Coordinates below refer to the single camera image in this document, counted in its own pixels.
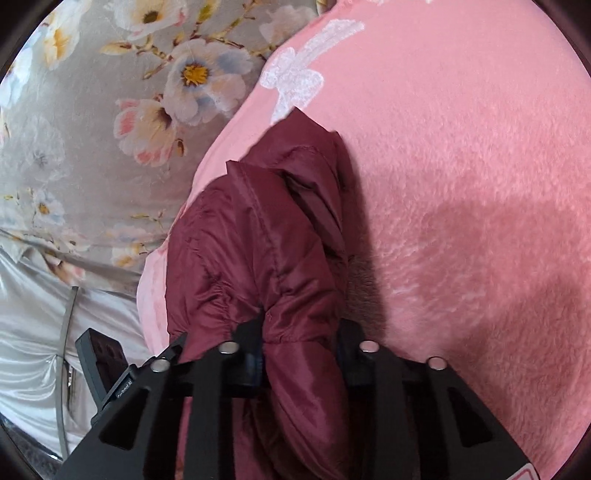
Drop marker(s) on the grey floral bedspread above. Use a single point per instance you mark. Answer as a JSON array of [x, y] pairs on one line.
[[105, 114]]

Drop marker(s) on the pink fleece blanket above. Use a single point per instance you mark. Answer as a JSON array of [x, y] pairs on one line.
[[469, 126]]

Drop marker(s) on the maroon puffer jacket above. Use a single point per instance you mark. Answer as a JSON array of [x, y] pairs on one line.
[[268, 240]]

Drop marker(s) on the silver satin curtain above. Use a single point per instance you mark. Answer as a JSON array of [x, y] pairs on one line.
[[43, 391]]

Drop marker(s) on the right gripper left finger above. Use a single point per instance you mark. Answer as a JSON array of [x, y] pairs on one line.
[[137, 436]]

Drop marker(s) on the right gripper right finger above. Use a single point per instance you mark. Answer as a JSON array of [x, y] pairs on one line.
[[413, 420]]

